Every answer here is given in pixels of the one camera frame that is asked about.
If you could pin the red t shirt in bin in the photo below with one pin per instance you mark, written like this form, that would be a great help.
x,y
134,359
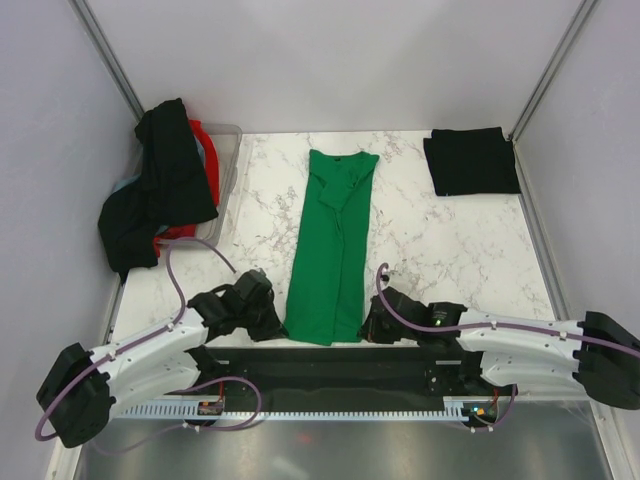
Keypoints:
x,y
212,172

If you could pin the clear plastic bin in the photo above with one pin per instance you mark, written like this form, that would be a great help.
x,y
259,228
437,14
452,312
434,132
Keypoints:
x,y
124,220

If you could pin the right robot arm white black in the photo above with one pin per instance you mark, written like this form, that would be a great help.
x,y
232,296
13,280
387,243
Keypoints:
x,y
595,355

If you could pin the folded black t shirt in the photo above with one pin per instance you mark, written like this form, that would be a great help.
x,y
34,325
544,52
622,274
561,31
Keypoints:
x,y
468,162

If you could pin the black t shirt in bin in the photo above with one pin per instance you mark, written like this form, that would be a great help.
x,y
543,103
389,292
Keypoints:
x,y
172,173

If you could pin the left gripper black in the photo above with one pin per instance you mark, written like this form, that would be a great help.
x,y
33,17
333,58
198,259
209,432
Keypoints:
x,y
272,328

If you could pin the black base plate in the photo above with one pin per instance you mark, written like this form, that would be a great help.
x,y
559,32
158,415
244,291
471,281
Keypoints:
x,y
341,378

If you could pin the aluminium frame post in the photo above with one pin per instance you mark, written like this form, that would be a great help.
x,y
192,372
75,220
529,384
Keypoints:
x,y
561,52
99,40

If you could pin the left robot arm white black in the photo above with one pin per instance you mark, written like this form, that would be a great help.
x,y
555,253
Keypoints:
x,y
85,389

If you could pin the left aluminium frame post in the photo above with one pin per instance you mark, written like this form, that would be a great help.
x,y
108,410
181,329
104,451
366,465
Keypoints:
x,y
99,40

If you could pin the green t shirt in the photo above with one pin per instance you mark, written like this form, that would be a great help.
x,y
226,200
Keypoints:
x,y
326,296

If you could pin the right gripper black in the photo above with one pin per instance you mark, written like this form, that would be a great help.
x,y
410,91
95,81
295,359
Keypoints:
x,y
371,332

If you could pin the white slotted cable duct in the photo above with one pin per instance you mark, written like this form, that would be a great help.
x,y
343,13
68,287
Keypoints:
x,y
191,410

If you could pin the aluminium rail profile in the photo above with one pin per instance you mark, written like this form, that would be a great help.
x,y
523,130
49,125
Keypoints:
x,y
565,395

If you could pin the right aluminium frame post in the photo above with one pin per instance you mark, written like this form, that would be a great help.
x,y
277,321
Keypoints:
x,y
561,52

